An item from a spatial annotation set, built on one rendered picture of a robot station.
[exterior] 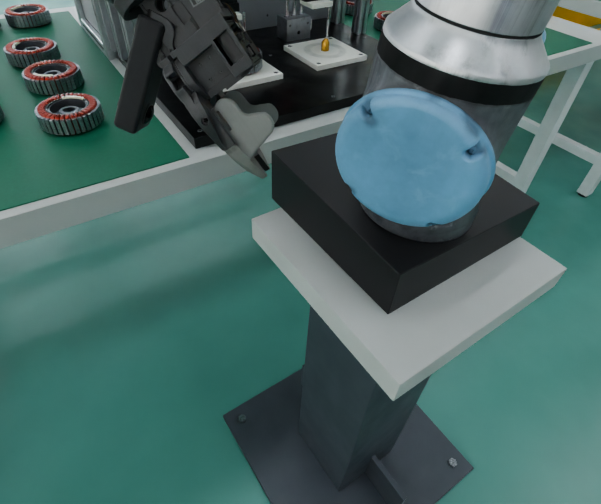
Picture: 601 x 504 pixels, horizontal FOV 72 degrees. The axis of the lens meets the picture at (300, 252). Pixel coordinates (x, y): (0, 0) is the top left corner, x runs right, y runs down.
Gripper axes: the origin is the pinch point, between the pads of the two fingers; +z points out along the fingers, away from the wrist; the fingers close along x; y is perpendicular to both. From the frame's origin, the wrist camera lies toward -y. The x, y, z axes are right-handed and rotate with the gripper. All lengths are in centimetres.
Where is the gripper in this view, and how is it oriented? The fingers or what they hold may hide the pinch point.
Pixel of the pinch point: (254, 167)
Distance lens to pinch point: 49.1
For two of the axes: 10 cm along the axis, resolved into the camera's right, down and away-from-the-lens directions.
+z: 5.6, 7.3, 3.9
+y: 8.3, -4.7, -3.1
